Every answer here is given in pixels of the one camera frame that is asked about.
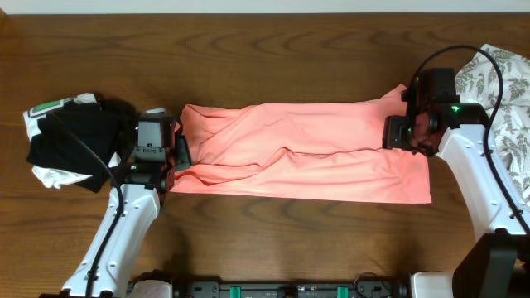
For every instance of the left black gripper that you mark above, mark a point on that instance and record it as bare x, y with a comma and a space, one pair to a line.
181, 148

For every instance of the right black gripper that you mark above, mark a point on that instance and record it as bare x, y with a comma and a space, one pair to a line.
392, 136

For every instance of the pink t-shirt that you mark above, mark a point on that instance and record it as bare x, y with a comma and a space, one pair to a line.
329, 151

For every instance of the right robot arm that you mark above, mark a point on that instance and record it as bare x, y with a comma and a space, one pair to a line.
498, 264

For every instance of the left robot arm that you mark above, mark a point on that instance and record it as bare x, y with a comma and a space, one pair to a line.
108, 264

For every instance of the white fern print cloth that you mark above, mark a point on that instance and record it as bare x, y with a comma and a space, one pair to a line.
477, 82

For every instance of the black folded garment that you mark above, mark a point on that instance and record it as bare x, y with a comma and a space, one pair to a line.
74, 140

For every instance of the white garment with green print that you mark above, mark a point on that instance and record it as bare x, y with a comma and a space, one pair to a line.
45, 111

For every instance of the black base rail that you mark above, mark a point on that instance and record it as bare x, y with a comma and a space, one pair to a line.
162, 284

